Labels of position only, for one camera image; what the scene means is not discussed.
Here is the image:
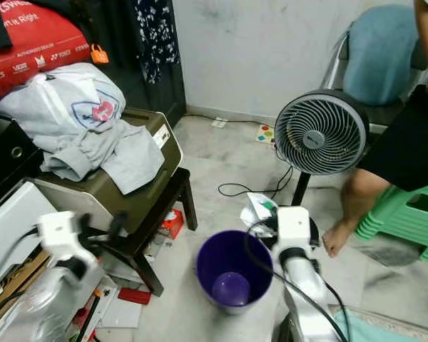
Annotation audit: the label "white plastic wrapper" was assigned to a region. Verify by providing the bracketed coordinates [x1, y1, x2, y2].
[240, 192, 279, 229]

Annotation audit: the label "olive brown box appliance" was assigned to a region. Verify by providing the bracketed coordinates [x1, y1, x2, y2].
[29, 107, 183, 239]

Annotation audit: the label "small red box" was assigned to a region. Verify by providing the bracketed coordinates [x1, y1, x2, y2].
[160, 208, 185, 239]

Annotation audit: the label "dark wooden stool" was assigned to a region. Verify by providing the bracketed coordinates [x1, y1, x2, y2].
[100, 167, 198, 296]

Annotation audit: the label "red flat box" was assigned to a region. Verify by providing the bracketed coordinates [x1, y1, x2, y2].
[118, 286, 153, 306]

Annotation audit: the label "white box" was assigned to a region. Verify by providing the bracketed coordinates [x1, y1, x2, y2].
[0, 182, 61, 307]

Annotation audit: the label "white flat booklet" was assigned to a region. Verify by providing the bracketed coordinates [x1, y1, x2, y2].
[93, 298, 143, 330]

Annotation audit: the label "brown cardboard piece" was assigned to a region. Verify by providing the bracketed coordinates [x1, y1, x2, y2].
[0, 249, 54, 321]

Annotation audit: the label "white power strip coloured dots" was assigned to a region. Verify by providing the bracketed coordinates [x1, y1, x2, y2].
[255, 125, 279, 143]

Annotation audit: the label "black speaker with orange cone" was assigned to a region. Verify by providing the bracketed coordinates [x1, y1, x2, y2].
[0, 118, 51, 211]

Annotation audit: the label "grey t-shirt with logo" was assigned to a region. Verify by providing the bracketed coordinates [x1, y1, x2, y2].
[0, 63, 165, 197]

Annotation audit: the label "green plastic stool stack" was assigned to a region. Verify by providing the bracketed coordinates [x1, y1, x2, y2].
[355, 178, 428, 261]

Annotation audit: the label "person in black shorts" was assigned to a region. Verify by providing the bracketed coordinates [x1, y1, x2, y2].
[322, 0, 428, 259]

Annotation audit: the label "grey folding chair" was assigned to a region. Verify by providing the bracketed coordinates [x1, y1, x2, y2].
[321, 28, 422, 136]

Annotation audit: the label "red sports bag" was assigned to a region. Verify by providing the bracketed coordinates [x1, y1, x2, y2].
[0, 0, 97, 108]

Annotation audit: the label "dark floral hanging dress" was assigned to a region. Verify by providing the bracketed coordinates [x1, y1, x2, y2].
[114, 0, 186, 125]

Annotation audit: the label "blue cushion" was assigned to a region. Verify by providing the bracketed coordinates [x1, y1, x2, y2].
[342, 4, 425, 106]

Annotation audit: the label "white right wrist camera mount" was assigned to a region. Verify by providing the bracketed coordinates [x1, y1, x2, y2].
[271, 207, 315, 261]

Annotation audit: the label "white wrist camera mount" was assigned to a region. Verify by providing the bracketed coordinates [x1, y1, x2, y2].
[271, 207, 315, 261]
[37, 211, 101, 275]

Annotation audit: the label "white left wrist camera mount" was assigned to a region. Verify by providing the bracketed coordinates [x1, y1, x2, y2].
[37, 211, 101, 275]

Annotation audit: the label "black floor cable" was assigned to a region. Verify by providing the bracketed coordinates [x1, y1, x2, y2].
[218, 141, 295, 199]

